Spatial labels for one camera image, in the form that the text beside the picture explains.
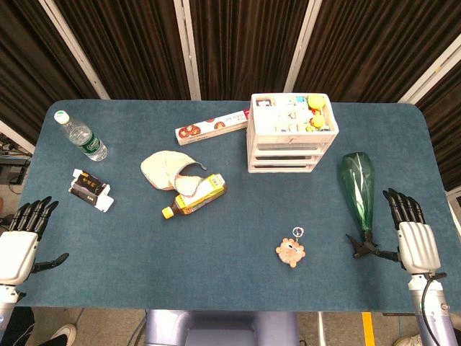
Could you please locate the white sneaker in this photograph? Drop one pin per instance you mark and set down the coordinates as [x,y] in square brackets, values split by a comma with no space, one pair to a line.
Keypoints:
[407,340]
[66,333]

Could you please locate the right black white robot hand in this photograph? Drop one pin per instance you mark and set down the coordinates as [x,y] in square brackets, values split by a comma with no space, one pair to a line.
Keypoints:
[417,248]

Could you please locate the clear water bottle green label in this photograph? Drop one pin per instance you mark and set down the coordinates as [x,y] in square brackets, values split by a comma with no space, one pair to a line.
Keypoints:
[84,138]

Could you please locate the long white wrap box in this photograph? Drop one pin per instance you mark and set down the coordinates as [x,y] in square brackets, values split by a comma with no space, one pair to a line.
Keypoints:
[210,128]

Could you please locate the black open carton box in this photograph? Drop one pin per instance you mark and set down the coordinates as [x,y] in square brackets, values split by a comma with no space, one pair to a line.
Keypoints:
[90,189]

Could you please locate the tea bottle yellow cap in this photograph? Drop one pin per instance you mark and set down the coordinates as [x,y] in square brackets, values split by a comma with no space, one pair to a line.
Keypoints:
[200,196]

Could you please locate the yellow duck toy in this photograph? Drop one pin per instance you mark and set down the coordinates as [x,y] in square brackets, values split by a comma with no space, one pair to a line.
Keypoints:
[317,122]
[317,101]

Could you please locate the blue felt table cover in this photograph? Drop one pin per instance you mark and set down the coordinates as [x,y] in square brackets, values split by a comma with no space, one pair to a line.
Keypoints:
[230,259]

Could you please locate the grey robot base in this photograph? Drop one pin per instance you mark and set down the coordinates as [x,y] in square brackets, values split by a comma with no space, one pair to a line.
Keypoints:
[223,328]

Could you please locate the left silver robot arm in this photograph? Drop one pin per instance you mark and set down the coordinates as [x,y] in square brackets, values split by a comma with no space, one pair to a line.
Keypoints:
[6,302]

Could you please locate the white plastic drawer unit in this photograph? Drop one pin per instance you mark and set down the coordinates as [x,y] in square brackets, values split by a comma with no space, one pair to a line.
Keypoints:
[288,151]

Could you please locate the black electronic device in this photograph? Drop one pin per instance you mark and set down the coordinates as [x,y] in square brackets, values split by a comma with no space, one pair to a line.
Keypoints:
[12,171]

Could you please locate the white frame post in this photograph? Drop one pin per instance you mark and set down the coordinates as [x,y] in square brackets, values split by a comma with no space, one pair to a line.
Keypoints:
[16,135]
[432,68]
[188,50]
[72,47]
[300,50]

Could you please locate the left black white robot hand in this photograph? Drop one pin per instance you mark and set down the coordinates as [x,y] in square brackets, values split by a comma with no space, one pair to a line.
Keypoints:
[18,252]

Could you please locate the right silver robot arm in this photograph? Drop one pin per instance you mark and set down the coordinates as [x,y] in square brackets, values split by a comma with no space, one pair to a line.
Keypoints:
[432,317]

